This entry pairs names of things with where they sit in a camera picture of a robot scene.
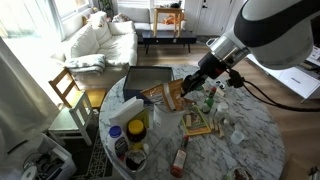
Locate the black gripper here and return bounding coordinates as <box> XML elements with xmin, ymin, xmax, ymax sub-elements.
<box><xmin>180</xmin><ymin>51</ymin><xmax>228</xmax><ymax>98</ymax></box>

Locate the orange snack packet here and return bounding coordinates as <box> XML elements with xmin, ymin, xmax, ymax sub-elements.
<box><xmin>140</xmin><ymin>78</ymin><xmax>198</xmax><ymax>112</ymax></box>

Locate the clear plastic cup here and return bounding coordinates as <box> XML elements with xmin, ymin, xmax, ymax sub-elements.
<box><xmin>152</xmin><ymin>103</ymin><xmax>185</xmax><ymax>138</ymax></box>

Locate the dark blue cardboard box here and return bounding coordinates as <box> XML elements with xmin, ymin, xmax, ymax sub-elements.
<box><xmin>122</xmin><ymin>65</ymin><xmax>177</xmax><ymax>105</ymax></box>

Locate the clear plastic box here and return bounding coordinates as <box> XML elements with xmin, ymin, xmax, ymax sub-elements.
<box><xmin>105</xmin><ymin>105</ymin><xmax>179</xmax><ymax>174</ymax></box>

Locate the small clear measuring cup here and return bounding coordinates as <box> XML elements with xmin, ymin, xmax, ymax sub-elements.
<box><xmin>230</xmin><ymin>129</ymin><xmax>246</xmax><ymax>145</ymax></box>

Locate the green bottle red cap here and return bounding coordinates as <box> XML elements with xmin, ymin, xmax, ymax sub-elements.
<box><xmin>201</xmin><ymin>86</ymin><xmax>218</xmax><ymax>115</ymax></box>

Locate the dark doormat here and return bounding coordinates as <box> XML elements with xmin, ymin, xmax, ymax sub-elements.
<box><xmin>194</xmin><ymin>35</ymin><xmax>216</xmax><ymax>47</ymax></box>

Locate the dark coffee table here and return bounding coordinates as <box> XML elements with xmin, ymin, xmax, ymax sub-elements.
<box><xmin>141</xmin><ymin>30</ymin><xmax>198</xmax><ymax>55</ymax></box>

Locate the yellow lid dark jar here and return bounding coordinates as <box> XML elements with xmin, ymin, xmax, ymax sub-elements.
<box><xmin>126</xmin><ymin>119</ymin><xmax>148</xmax><ymax>144</ymax></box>

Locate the white paper stack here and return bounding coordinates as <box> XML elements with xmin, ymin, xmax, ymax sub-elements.
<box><xmin>108</xmin><ymin>95</ymin><xmax>145</xmax><ymax>129</ymax></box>

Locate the red hot sauce bottle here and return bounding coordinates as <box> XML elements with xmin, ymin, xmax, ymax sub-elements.
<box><xmin>170</xmin><ymin>134</ymin><xmax>190</xmax><ymax>179</ymax></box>

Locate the orange toy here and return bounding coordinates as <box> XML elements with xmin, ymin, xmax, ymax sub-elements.
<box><xmin>162</xmin><ymin>12</ymin><xmax>185</xmax><ymax>26</ymax></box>

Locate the white door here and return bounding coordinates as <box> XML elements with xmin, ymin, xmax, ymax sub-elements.
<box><xmin>195</xmin><ymin>0</ymin><xmax>246</xmax><ymax>38</ymax></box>

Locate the wooden side table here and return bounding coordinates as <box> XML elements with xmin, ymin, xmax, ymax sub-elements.
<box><xmin>152</xmin><ymin>7</ymin><xmax>185</xmax><ymax>38</ymax></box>

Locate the blue lid white bottle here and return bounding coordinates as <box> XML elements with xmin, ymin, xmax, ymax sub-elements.
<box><xmin>106</xmin><ymin>125</ymin><xmax>130</xmax><ymax>159</ymax></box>

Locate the light grey loveseat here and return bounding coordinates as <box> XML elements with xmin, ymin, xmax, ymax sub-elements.
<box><xmin>117</xmin><ymin>6</ymin><xmax>188</xmax><ymax>32</ymax></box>

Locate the white sofa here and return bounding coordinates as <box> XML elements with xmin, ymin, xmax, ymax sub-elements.
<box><xmin>59</xmin><ymin>11</ymin><xmax>139</xmax><ymax>90</ymax></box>

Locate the grey white blanket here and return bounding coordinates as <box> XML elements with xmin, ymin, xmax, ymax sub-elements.
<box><xmin>64</xmin><ymin>53</ymin><xmax>108</xmax><ymax>76</ymax></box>

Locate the white low cabinet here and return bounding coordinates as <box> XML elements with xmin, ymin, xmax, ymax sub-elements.
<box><xmin>246</xmin><ymin>44</ymin><xmax>320</xmax><ymax>101</ymax></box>

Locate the patterned rug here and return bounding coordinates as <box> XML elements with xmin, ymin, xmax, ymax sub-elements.
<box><xmin>70</xmin><ymin>128</ymin><xmax>115</xmax><ymax>180</ymax></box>

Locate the floral cushion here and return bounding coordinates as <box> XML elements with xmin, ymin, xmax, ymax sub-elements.
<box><xmin>87</xmin><ymin>11</ymin><xmax>108</xmax><ymax>30</ymax></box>

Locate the yellow wooden chair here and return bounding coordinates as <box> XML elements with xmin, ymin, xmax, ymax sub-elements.
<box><xmin>48</xmin><ymin>66</ymin><xmax>108</xmax><ymax>110</ymax></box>

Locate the small white chair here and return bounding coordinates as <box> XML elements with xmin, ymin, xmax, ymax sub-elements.
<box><xmin>47</xmin><ymin>91</ymin><xmax>95</xmax><ymax>148</ymax></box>

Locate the potted plant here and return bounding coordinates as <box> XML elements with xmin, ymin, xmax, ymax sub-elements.
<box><xmin>98</xmin><ymin>0</ymin><xmax>115</xmax><ymax>18</ymax></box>

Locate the white storage bin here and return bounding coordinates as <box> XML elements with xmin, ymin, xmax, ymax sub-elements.
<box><xmin>0</xmin><ymin>133</ymin><xmax>78</xmax><ymax>180</ymax></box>

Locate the white curtain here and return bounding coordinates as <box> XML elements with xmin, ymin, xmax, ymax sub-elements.
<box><xmin>0</xmin><ymin>35</ymin><xmax>62</xmax><ymax>161</ymax></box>

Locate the white tape roll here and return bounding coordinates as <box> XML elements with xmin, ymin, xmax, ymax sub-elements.
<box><xmin>21</xmin><ymin>165</ymin><xmax>39</xmax><ymax>180</ymax></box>

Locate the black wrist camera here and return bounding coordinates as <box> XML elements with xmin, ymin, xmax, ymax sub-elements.
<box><xmin>226</xmin><ymin>68</ymin><xmax>245</xmax><ymax>89</ymax></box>

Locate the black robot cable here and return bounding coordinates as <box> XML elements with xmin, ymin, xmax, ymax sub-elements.
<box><xmin>229</xmin><ymin>68</ymin><xmax>320</xmax><ymax>113</ymax></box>

